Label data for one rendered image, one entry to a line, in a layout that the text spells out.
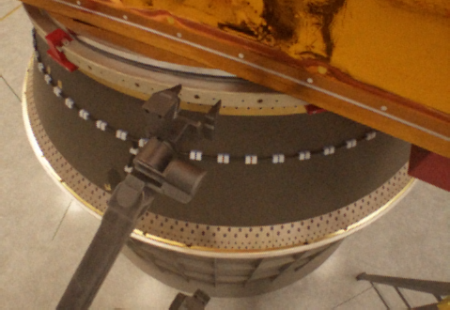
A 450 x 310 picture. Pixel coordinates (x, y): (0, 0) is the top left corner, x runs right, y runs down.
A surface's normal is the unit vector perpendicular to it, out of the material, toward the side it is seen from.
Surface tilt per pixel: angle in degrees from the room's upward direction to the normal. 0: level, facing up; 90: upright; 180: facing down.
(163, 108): 0
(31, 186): 0
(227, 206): 62
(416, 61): 90
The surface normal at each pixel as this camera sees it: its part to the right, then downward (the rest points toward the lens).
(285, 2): -0.47, 0.73
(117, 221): -0.04, 0.01
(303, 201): 0.19, 0.47
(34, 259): 0.03, -0.55
